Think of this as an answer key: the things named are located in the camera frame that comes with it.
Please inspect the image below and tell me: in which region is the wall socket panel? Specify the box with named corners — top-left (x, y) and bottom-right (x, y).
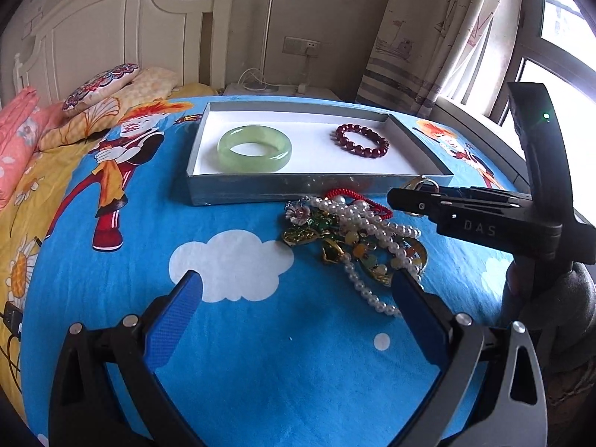
top-left (283, 36), bottom-right (322, 59)

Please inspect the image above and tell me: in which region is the white pearl necklace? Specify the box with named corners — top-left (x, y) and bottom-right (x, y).
top-left (307, 196), bottom-right (424, 318)

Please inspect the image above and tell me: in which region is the green bead bracelet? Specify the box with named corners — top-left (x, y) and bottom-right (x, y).
top-left (282, 218), bottom-right (337, 248)

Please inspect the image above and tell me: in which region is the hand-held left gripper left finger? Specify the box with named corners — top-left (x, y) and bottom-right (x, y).
top-left (48, 269), bottom-right (208, 447)

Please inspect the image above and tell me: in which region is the person's right hand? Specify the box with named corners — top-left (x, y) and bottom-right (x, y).
top-left (502, 260), bottom-right (532, 329)

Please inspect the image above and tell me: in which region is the dark framed window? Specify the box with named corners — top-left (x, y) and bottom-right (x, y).
top-left (435, 0), bottom-right (596, 226)

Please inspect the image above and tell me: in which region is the pink floral quilt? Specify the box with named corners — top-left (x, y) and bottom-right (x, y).
top-left (0, 86), bottom-right (64, 211)

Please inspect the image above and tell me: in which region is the dark red bead bracelet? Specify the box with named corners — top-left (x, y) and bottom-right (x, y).
top-left (334, 123), bottom-right (390, 158)

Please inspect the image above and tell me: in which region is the white looped cable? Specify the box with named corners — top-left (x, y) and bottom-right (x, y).
top-left (239, 67), bottom-right (280, 90)

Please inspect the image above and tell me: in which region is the grey cardboard tray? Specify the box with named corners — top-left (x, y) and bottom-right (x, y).
top-left (186, 101), bottom-right (454, 207)

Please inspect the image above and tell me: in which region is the blue cartoon printed blanket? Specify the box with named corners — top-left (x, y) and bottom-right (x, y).
top-left (25, 95), bottom-right (583, 447)

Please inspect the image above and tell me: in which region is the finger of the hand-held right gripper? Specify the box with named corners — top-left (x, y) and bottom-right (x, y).
top-left (387, 187), bottom-right (469, 219)
top-left (438, 185), bottom-right (536, 206)

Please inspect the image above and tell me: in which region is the green jade bangle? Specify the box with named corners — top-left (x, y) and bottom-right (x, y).
top-left (217, 124), bottom-right (294, 174)

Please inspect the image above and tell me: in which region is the embroidered floral pillow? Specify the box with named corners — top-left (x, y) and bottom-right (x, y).
top-left (61, 62), bottom-right (141, 118)

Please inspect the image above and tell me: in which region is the flower brooch chain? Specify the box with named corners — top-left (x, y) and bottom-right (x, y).
top-left (284, 199), bottom-right (323, 230)

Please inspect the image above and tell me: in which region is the printed curtain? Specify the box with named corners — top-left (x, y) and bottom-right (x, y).
top-left (356, 0), bottom-right (545, 113)

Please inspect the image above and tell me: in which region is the yellow fan-print pillow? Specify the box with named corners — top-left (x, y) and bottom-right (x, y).
top-left (37, 67), bottom-right (180, 150)

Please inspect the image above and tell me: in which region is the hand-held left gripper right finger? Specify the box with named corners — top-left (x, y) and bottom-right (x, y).
top-left (391, 270), bottom-right (549, 447)

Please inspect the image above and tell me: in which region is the white charger with cable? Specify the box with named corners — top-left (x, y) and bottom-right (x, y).
top-left (297, 55), bottom-right (314, 95)

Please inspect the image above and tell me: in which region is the slim silver desk lamp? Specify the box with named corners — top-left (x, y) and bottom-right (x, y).
top-left (257, 0), bottom-right (281, 92)

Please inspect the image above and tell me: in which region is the yellow floral bed sheet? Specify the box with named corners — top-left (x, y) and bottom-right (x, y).
top-left (0, 116), bottom-right (101, 431)

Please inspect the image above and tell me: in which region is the multicolour bead bracelet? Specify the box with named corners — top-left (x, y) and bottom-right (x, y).
top-left (342, 237), bottom-right (427, 288)

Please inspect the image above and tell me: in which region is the red cord bracelet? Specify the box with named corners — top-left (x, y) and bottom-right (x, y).
top-left (325, 188), bottom-right (394, 221)

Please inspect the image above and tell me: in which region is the black plug with cable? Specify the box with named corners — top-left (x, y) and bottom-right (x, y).
top-left (1, 300), bottom-right (25, 385)

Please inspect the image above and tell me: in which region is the white nightstand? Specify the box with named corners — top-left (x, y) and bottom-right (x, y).
top-left (222, 82), bottom-right (343, 102)

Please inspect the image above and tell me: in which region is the white wooden headboard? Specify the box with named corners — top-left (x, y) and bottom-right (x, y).
top-left (12, 0), bottom-right (234, 103)

